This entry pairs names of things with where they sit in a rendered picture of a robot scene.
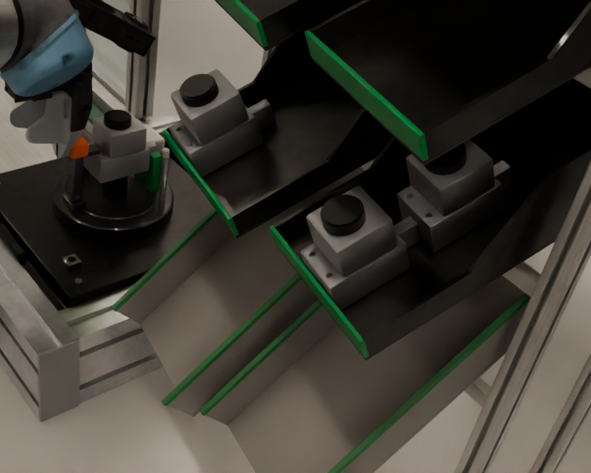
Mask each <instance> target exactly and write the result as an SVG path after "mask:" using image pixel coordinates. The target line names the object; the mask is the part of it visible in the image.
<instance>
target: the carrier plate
mask: <svg viewBox="0 0 591 473"><path fill-rule="evenodd" d="M67 171H68V156H66V157H64V158H62V159H56V160H49V161H45V162H42V163H38V164H34V165H30V166H26V167H23V168H20V169H16V170H12V171H8V172H4V173H1V174H0V223H3V224H4V225H5V226H6V228H7V229H8V230H9V232H10V233H11V234H12V235H13V237H14V238H15V239H16V240H17V242H18V243H19V244H20V245H21V247H22V248H23V249H24V250H25V252H26V257H27V258H28V259H29V261H30V262H31V263H32V264H33V266H34V267H35V268H36V269H37V271H38V272H39V273H40V275H41V276H42V277H43V278H44V280H45V281H46V282H47V283H48V285H50V287H51V288H52V289H53V290H54V292H55V293H56V294H57V295H58V296H59V297H60V299H61V300H62V301H63V302H64V304H65V305H66V306H67V307H71V306H74V305H76V304H79V303H82V302H85V301H87V300H89V299H92V298H96V297H99V296H102V295H104V294H107V293H110V292H112V291H114V290H117V289H120V288H123V287H125V286H128V285H131V284H134V283H136V282H137V281H139V280H140V279H141V278H142V277H143V275H144V274H145V273H146V272H147V271H148V270H149V269H150V268H151V267H153V266H154V265H155V264H156V263H157V262H158V261H159V260H160V259H161V258H162V257H163V256H164V255H165V254H166V253H167V252H168V251H169V250H170V249H171V248H172V247H173V246H174V245H175V244H176V243H177V242H179V241H180V240H181V239H182V238H183V237H184V236H185V235H186V234H187V233H188V232H189V231H190V230H191V229H192V228H193V227H194V226H195V225H196V224H197V223H198V222H199V221H200V220H201V219H202V218H203V217H204V216H206V215H207V214H208V213H209V212H210V211H211V210H212V209H213V208H214V207H213V206H212V205H211V204H210V203H209V201H208V200H207V198H206V197H205V195H204V194H203V193H202V191H201V190H200V189H199V187H198V186H197V184H196V183H195V182H194V180H193V179H192V178H191V176H190V175H189V174H188V173H187V172H186V171H185V170H183V169H182V168H181V167H180V166H179V165H178V164H177V163H176V162H175V161H174V160H173V159H171V158H170V157H169V165H168V176H167V182H168V184H169V185H170V186H171V188H172V190H173V193H174V206H173V214H172V217H171V219H170V221H169V222H168V224H167V225H166V226H165V227H164V228H163V229H162V230H160V231H159V232H158V233H156V234H154V235H153V236H150V237H147V238H144V239H141V240H137V241H132V242H124V243H108V242H100V241H95V240H91V239H88V238H84V237H82V236H78V235H76V234H74V233H72V232H70V231H69V230H68V229H67V228H66V227H64V226H63V225H62V224H61V223H60V222H59V220H58V219H57V218H56V217H55V215H54V212H53V188H54V185H55V183H56V182H57V180H58V179H59V178H60V177H61V176H62V175H63V174H64V173H66V172H67ZM73 253H75V254H76V255H77V256H78V257H79V259H80V260H81V261H82V267H81V268H79V269H76V270H73V271H71V272H68V271H67V270H66V269H65V268H64V266H63V265H62V257H65V256H68V255H71V254H73Z"/></svg>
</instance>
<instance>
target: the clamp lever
mask: <svg viewBox="0 0 591 473"><path fill-rule="evenodd" d="M97 154H100V149H99V148H98V147H97V146H96V145H95V144H92V145H90V144H89V143H88V142H87V141H86V140H85V139H84V138H83V137H82V136H81V135H80V137H79V139H78V141H77V143H76V144H75V146H74V147H72V149H71V150H70V151H69V153H68V197H69V198H70V199H71V200H72V201H76V200H80V199H82V189H83V157H89V156H94V155H97Z"/></svg>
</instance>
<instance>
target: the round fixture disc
mask: <svg viewBox="0 0 591 473"><path fill-rule="evenodd" d="M67 193H68V171H67V172H66V173H64V174H63V175H62V176H61V177H60V178H59V179H58V180H57V182H56V183H55V185H54V188H53V212H54V215H55V217H56V218H57V219H58V220H59V222H60V223H61V224H62V225H63V226H64V227H66V228H67V229H68V230H69V231H70V232H72V233H74V234H76V235H78V236H80V237H84V238H88V239H91V240H95V241H100V242H108V243H124V242H132V241H137V240H141V239H144V238H147V237H151V236H153V235H154V234H156V233H158V232H159V231H160V230H162V229H163V228H164V227H165V226H166V225H167V224H168V222H169V221H170V219H171V217H172V214H173V206H174V193H173V190H172V188H171V186H170V185H169V184H168V182H167V188H166V198H165V209H164V212H162V213H160V212H158V205H159V191H154V192H150V191H149V190H148V189H147V188H146V179H142V180H138V179H137V178H136V177H135V176H134V175H129V178H128V194H127V196H126V197H125V198H123V199H120V200H110V199H107V198H105V197H104V196H103V195H102V194H101V183H99V182H98V181H97V180H96V179H95V178H94V177H93V176H92V175H85V176H83V189H82V197H83V199H84V200H85V201H86V207H85V208H82V209H78V210H75V211H71V210H70V208H69V207H68V206H67V205H66V204H65V203H64V202H63V195H64V194H67Z"/></svg>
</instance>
